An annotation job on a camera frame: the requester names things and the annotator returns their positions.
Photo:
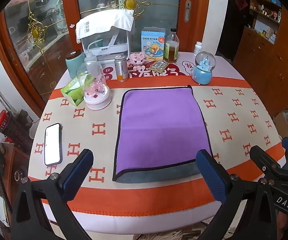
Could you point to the blue duck print box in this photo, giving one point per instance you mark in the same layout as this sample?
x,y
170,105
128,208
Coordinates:
x,y
153,43

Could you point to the clear plastic bottle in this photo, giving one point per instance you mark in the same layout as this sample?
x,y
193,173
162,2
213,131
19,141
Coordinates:
x,y
90,56

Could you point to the green tissue box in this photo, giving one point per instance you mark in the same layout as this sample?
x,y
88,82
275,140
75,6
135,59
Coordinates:
x,y
72,90

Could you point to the pink block toy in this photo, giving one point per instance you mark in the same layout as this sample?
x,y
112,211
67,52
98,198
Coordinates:
x,y
137,58

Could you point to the wooden shelf cabinet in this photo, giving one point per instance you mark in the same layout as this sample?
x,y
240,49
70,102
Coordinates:
x,y
263,62

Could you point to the purple towel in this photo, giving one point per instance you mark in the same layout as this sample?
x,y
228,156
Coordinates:
x,y
164,130

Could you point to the amber liquid glass bottle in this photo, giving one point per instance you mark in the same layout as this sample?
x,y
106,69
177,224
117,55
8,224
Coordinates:
x,y
171,50

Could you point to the pill blister pack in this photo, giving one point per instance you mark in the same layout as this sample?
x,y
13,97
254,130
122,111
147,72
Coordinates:
x,y
159,66

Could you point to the smartphone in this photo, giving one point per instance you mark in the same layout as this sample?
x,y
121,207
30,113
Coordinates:
x,y
52,145

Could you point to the white countertop appliance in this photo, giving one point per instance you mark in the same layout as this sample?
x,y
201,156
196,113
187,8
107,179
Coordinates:
x,y
109,46

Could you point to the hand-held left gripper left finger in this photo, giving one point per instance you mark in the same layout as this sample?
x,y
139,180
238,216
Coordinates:
x,y
77,176

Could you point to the blue snow globe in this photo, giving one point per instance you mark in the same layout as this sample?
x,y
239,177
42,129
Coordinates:
x,y
204,68

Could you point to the dark container with red lid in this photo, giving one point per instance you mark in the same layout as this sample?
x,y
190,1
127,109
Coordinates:
x,y
11,130

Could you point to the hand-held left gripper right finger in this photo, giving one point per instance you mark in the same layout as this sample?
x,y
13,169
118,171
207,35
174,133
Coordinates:
x,y
212,177

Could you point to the white pill bottle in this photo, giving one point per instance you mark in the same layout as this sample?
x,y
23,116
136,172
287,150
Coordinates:
x,y
198,48

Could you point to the wooden side cabinet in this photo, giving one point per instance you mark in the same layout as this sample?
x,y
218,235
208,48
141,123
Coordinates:
x,y
13,170

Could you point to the cardboard box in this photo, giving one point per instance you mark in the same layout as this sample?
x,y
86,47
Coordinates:
x,y
282,122

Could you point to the silver can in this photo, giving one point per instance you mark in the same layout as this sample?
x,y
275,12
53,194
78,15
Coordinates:
x,y
121,67

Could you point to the white cloth cover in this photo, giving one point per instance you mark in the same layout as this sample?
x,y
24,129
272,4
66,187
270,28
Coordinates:
x,y
104,21

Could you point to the glass dome with pink flowers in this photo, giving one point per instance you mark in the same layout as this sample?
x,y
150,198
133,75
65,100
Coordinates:
x,y
95,90

